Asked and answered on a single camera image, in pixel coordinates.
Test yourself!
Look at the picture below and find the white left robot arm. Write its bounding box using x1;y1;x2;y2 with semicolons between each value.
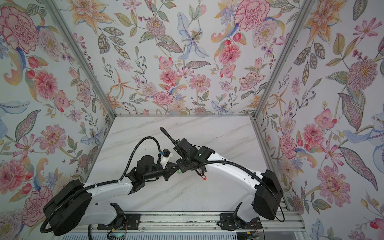
40;155;180;236

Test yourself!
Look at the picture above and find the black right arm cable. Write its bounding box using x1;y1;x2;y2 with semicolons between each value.
159;126;286;223

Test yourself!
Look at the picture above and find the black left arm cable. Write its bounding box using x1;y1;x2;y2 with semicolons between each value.
118;136;163;182

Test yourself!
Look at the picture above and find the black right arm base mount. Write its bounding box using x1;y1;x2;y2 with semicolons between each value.
217;213;263;232

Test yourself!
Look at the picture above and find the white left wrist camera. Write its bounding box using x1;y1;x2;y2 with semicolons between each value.
160;149;174;169

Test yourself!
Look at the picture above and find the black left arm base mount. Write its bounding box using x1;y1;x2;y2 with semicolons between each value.
97;214;141;231

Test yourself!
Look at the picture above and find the aluminium corner frame post left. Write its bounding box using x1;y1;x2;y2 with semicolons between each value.
42;0;116;121

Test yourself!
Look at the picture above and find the aluminium corner frame post right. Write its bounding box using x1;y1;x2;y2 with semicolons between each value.
253;1;314;121

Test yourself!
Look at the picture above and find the aluminium corner frame post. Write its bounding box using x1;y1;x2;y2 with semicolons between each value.
253;1;314;121
42;0;116;121

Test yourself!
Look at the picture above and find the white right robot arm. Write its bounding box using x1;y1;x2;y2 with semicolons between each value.
172;139;283;223

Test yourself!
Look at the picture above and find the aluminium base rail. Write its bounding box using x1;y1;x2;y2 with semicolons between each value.
49;210;305;233

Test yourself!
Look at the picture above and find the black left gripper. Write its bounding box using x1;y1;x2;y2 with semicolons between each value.
143;162;180;182

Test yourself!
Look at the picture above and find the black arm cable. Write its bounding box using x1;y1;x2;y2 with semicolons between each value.
159;126;286;223
118;136;163;182

